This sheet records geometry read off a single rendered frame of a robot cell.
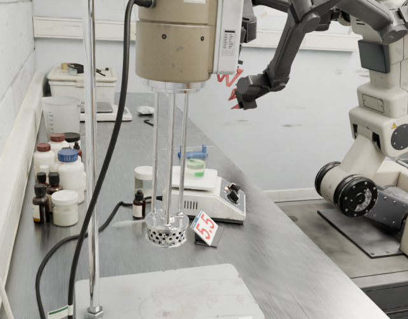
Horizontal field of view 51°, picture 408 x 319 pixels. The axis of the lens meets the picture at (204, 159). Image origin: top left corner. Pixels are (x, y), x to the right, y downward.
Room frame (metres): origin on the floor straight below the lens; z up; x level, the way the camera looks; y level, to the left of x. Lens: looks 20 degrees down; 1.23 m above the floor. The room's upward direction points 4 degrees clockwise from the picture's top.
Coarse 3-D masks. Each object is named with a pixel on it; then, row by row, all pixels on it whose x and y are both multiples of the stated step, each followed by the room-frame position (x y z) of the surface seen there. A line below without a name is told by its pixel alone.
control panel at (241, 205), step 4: (224, 180) 1.03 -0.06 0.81; (220, 184) 0.99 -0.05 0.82; (224, 184) 1.01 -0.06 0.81; (228, 184) 1.02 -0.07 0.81; (220, 188) 0.97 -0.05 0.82; (224, 188) 0.98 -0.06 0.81; (220, 192) 0.94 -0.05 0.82; (224, 192) 0.96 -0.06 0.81; (228, 192) 0.97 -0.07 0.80; (240, 192) 1.02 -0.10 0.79; (220, 196) 0.92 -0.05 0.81; (224, 196) 0.93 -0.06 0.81; (240, 196) 0.99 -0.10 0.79; (228, 200) 0.93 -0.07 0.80; (240, 200) 0.97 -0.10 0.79; (244, 200) 0.99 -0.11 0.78; (232, 204) 0.92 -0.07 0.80; (236, 204) 0.93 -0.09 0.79; (240, 204) 0.94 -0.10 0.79; (244, 204) 0.96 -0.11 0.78; (240, 208) 0.92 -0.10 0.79; (244, 208) 0.94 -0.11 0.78; (244, 212) 0.92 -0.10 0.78
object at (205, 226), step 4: (200, 216) 0.87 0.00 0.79; (204, 216) 0.88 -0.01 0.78; (200, 220) 0.85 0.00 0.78; (204, 220) 0.87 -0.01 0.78; (208, 220) 0.88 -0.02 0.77; (196, 224) 0.83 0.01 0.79; (200, 224) 0.84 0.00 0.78; (204, 224) 0.85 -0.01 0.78; (208, 224) 0.87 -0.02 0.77; (212, 224) 0.88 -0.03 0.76; (196, 228) 0.82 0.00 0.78; (200, 228) 0.83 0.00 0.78; (204, 228) 0.84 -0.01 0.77; (208, 228) 0.85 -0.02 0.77; (212, 228) 0.86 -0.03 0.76; (200, 232) 0.81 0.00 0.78; (204, 232) 0.82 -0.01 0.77; (208, 232) 0.84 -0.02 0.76; (212, 232) 0.85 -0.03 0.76; (204, 236) 0.81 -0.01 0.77; (208, 236) 0.82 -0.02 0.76; (208, 240) 0.81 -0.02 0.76
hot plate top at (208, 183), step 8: (176, 168) 1.02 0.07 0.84; (176, 176) 0.97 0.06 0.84; (184, 176) 0.97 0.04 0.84; (208, 176) 0.99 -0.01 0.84; (216, 176) 0.99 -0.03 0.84; (176, 184) 0.92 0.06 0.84; (184, 184) 0.92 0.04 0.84; (192, 184) 0.93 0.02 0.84; (200, 184) 0.93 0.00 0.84; (208, 184) 0.93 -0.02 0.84
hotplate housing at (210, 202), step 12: (192, 192) 0.92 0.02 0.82; (204, 192) 0.92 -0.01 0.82; (216, 192) 0.93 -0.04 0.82; (192, 204) 0.91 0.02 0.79; (204, 204) 0.91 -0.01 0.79; (216, 204) 0.91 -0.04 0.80; (228, 204) 0.91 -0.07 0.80; (192, 216) 0.92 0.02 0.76; (216, 216) 0.91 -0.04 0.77; (228, 216) 0.91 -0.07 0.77; (240, 216) 0.91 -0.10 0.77
